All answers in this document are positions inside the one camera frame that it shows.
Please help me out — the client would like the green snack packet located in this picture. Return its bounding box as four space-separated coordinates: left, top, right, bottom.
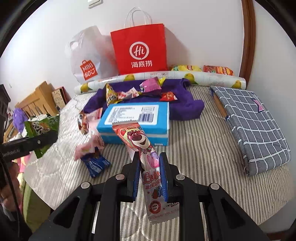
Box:
24 114 60 159

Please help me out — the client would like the blue cookie packet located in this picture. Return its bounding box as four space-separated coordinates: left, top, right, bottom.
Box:
81 153 111 178

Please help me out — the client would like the pink snack packet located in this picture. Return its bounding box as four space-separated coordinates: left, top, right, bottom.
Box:
74 135 105 160

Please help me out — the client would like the strawberry bear snack stick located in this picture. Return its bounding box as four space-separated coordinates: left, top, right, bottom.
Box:
112 121 179 224

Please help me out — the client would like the yellow snack packet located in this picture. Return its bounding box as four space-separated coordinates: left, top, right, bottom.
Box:
105 83 122 106

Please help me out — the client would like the red gold snack packet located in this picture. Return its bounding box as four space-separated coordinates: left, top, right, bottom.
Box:
159 91 178 102

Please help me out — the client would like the light pink candy packet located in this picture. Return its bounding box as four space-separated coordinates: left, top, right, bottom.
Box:
117 87 141 100

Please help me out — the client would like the magenta snack packet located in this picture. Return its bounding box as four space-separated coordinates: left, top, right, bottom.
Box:
139 77 162 93

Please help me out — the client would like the person's left hand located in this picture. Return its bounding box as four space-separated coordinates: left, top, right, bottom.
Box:
1 162 23 212

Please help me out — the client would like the wooden headboard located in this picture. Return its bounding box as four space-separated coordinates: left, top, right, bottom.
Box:
4 81 58 143

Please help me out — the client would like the brown patterned box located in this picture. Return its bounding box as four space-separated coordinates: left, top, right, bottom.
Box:
51 86 71 111

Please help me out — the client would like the grey checked folded cloth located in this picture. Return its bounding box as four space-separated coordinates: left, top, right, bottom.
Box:
210 86 291 176

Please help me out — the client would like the blue white tissue box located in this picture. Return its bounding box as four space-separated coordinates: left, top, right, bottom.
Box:
97 102 170 146

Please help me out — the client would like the purple towel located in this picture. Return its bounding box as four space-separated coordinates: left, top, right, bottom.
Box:
83 78 205 121

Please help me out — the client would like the white Miniso plastic bag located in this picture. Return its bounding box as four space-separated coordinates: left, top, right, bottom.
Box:
65 26 118 84

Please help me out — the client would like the lemon print paper roll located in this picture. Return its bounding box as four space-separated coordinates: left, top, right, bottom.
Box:
74 71 247 95

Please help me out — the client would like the orange chip bag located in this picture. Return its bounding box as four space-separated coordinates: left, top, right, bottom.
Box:
203 65 234 76

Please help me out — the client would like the yellow chip bag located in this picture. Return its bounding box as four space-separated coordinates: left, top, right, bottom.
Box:
171 65 202 72

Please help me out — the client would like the red paper shopping bag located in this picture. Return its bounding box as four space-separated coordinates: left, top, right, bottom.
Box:
110 23 168 75

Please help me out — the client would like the black cable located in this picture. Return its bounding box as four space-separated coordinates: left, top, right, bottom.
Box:
0 159 26 241

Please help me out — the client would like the white wall switch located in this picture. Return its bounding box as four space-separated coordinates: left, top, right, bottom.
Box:
87 0 103 9

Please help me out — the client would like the brown wooden door frame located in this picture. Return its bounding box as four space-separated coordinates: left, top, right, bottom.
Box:
239 0 256 85

